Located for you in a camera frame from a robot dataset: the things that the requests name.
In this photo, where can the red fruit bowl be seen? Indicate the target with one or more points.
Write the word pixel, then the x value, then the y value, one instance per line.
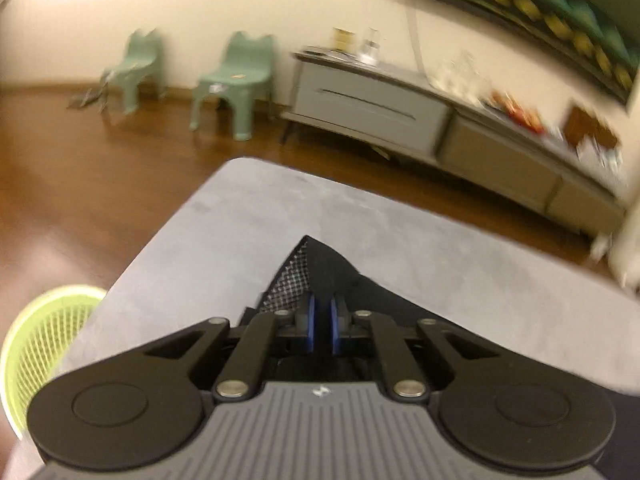
pixel 515 112

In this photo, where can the brown wooden box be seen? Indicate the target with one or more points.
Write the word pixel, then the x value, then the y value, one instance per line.
pixel 590 127

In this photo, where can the green plastic child chair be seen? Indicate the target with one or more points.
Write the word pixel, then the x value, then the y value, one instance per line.
pixel 135 67
pixel 235 82

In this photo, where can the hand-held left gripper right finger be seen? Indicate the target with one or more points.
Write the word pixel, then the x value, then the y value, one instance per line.
pixel 336 327

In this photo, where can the grey and brown television cabinet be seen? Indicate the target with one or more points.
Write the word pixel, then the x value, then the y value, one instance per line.
pixel 380 105

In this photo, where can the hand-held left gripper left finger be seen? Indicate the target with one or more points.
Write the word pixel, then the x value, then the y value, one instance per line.
pixel 311 325

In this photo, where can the lime green waste basket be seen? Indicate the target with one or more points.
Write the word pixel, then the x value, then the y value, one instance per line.
pixel 40 340

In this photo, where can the yellow jar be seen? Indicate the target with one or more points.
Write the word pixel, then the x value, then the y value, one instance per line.
pixel 343 39

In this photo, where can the set of clear glass cups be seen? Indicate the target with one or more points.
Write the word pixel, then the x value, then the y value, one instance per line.
pixel 460 77

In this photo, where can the dark remote control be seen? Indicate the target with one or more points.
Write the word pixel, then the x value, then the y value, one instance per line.
pixel 87 99

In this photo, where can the dark phone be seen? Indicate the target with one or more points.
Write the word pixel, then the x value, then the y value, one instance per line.
pixel 320 52

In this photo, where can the white lace-covered standing air conditioner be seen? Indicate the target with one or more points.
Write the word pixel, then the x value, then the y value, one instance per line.
pixel 622 250

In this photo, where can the black pants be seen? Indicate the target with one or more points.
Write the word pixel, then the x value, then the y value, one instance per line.
pixel 325 270

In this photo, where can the white organizer box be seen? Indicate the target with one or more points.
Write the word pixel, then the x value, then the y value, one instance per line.
pixel 602 162

